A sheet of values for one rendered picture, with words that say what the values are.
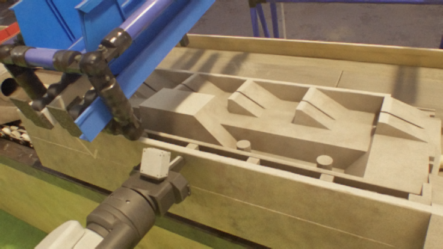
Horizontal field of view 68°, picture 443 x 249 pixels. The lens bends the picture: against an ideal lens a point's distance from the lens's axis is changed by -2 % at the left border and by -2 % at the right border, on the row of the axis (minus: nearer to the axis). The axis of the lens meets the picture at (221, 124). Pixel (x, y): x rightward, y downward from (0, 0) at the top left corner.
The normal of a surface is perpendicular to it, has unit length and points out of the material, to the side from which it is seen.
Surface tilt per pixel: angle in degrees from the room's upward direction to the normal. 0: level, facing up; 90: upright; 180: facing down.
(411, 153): 10
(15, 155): 0
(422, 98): 0
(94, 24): 92
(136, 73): 90
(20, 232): 0
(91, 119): 90
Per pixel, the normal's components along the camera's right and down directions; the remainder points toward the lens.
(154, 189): -0.11, -0.85
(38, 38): 0.87, 0.15
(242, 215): -0.47, 0.50
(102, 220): -0.32, -0.23
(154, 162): -0.46, 0.00
